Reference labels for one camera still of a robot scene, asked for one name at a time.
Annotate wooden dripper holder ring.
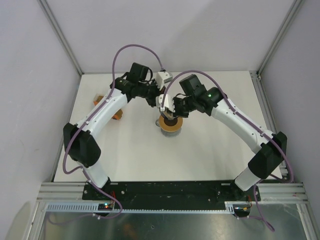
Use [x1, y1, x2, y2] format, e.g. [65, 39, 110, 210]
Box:
[158, 115, 184, 132]

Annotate clear glass server jug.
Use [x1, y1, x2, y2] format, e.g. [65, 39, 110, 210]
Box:
[155, 117, 183, 138]

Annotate brown paper coffee filter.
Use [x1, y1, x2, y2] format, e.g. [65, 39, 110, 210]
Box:
[160, 112, 173, 120]

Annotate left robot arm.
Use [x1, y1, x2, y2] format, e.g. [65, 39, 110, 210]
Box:
[63, 62, 172, 200]

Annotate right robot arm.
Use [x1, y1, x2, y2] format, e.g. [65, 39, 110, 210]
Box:
[159, 71, 287, 201]

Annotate orange coffee filter box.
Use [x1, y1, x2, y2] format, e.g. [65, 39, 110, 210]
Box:
[93, 94, 123, 120]

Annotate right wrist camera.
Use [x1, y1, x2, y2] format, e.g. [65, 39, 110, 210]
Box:
[155, 94, 175, 113]

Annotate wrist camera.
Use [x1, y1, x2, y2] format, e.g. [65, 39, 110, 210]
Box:
[155, 94, 175, 113]
[155, 71, 173, 90]

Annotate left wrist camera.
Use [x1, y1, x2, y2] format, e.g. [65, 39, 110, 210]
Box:
[155, 71, 173, 90]

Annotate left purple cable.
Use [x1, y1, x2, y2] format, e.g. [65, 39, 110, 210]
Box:
[62, 44, 166, 221]

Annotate purple cable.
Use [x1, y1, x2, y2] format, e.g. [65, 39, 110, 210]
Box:
[62, 44, 166, 221]
[160, 70, 294, 232]

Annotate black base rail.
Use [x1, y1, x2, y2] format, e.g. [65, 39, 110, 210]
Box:
[82, 180, 261, 211]

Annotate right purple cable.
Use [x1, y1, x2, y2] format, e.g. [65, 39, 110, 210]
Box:
[160, 70, 294, 232]

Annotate left aluminium frame post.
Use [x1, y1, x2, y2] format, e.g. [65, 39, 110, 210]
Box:
[37, 0, 84, 77]

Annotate aluminium frame post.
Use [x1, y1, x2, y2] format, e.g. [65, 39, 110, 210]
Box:
[37, 0, 84, 77]
[256, 0, 306, 77]

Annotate right aluminium frame post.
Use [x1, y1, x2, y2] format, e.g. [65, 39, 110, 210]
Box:
[256, 0, 306, 77]

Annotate grey cable duct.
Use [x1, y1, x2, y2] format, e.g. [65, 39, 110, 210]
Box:
[44, 201, 237, 214]

